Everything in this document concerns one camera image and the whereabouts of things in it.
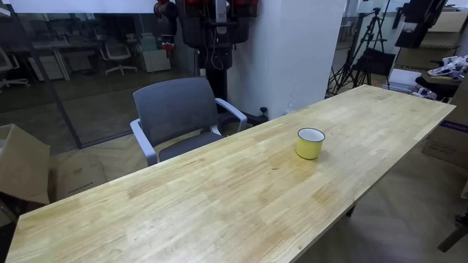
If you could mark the large cardboard box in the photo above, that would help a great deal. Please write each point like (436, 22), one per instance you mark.
(22, 165)

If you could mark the white filing cabinet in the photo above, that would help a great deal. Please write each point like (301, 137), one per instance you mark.
(155, 58)

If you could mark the black camera tripod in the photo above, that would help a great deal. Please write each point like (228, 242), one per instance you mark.
(368, 33)

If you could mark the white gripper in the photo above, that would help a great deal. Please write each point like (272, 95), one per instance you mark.
(423, 19)

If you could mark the white office chair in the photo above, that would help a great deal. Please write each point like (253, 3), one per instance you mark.
(117, 52)

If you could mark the yellow enamel cup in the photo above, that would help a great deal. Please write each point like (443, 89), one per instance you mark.
(308, 147)

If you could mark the patterned white cloth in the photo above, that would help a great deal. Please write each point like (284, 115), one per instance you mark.
(455, 65)

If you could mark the small black wall device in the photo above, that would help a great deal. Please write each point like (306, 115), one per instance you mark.
(398, 14)

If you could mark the tall cardboard box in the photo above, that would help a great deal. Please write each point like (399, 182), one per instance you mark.
(447, 29)

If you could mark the flat cardboard box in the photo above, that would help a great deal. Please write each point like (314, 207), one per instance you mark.
(82, 169)

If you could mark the red and black Baxter robot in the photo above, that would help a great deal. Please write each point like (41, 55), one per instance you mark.
(213, 29)

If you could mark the black folding chair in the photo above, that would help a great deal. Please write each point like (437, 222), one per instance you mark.
(374, 61)

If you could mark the gray chair with white armrests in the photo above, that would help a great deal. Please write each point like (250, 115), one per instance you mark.
(175, 109)

